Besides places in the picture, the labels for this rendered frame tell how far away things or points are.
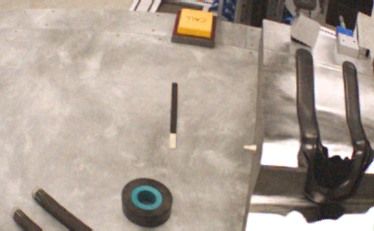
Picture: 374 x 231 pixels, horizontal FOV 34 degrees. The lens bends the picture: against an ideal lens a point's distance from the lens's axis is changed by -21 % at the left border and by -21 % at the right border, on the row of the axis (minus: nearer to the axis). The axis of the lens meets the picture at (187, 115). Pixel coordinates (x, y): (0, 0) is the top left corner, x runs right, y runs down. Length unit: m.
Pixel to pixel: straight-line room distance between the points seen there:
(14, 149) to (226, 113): 0.41
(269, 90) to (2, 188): 0.52
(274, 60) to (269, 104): 0.10
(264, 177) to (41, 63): 0.52
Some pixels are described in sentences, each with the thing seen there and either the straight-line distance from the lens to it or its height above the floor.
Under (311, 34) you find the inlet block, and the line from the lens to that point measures 1.30.
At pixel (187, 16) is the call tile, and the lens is 1.40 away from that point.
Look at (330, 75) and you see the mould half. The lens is 1.29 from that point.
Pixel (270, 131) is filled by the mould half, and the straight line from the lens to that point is 1.11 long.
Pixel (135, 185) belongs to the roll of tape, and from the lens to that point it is 1.14.
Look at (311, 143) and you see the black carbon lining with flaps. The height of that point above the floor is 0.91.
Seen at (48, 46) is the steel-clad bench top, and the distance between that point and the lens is 1.40.
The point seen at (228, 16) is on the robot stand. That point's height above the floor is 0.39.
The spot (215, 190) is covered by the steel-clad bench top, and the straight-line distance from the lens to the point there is 1.19.
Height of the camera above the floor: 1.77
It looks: 49 degrees down
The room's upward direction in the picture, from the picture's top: 8 degrees clockwise
